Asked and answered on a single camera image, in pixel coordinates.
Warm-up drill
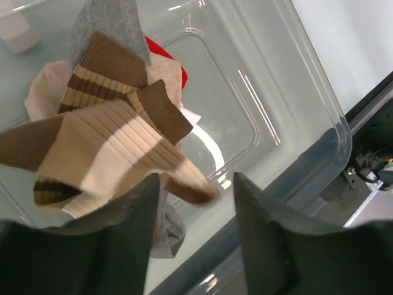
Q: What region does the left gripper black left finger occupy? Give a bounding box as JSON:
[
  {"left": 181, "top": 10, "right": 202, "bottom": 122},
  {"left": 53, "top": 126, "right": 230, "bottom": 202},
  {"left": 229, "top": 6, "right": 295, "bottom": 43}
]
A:
[{"left": 1, "top": 174, "right": 160, "bottom": 294}]

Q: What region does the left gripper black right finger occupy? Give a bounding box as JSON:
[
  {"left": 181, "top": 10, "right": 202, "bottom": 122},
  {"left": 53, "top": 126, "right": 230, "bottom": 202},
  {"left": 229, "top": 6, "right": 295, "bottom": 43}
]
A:
[{"left": 233, "top": 173, "right": 392, "bottom": 294}]

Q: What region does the brown striped sock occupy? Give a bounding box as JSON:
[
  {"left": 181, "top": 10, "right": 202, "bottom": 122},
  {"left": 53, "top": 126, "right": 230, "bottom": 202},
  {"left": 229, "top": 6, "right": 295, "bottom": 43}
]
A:
[
  {"left": 57, "top": 30, "right": 150, "bottom": 114},
  {"left": 1, "top": 81, "right": 219, "bottom": 218}
]

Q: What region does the beige red reindeer sock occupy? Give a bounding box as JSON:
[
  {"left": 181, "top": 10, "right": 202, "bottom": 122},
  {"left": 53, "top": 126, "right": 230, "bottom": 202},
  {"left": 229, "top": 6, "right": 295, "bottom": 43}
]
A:
[{"left": 24, "top": 33, "right": 188, "bottom": 121}]

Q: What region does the clear plastic bin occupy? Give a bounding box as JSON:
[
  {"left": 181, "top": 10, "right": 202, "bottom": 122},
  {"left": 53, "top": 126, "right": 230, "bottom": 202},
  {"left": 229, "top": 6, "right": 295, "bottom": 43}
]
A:
[{"left": 0, "top": 0, "right": 353, "bottom": 295}]

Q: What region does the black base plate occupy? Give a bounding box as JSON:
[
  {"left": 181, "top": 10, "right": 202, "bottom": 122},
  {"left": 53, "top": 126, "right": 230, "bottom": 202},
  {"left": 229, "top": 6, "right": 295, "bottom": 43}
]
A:
[{"left": 315, "top": 74, "right": 392, "bottom": 227}]

